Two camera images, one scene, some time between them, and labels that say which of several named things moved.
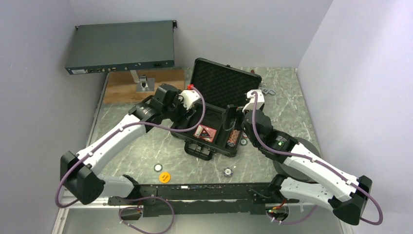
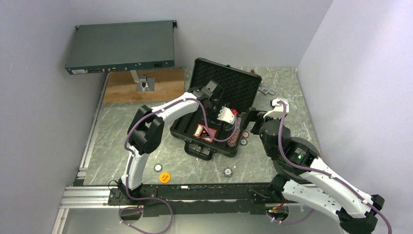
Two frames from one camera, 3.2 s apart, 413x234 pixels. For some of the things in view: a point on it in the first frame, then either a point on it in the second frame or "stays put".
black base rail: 184,200 stays put
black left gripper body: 177,110 → 215,107
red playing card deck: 205,133 stays put
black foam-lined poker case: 224,88 stays put
